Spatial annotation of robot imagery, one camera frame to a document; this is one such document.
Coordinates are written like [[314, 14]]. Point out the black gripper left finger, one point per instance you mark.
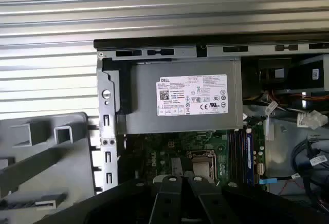
[[169, 201]]

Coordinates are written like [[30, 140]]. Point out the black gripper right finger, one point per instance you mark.
[[205, 203]]

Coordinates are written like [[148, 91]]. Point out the black RAM slot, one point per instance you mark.
[[242, 157], [237, 157], [231, 157]]

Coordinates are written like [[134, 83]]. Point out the blue RAM stick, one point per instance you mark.
[[250, 157]]

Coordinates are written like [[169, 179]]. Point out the silver CPU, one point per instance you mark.
[[200, 168]]

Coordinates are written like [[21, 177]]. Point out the CPU socket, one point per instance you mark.
[[203, 154]]

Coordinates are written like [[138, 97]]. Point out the green motherboard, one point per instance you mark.
[[164, 152]]

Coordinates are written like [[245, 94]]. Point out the grey plastic parts rack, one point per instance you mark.
[[77, 162]]

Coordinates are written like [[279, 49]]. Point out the grey Dell power supply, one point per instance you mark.
[[144, 93]]

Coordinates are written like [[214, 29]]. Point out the black open PC case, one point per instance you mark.
[[108, 80]]

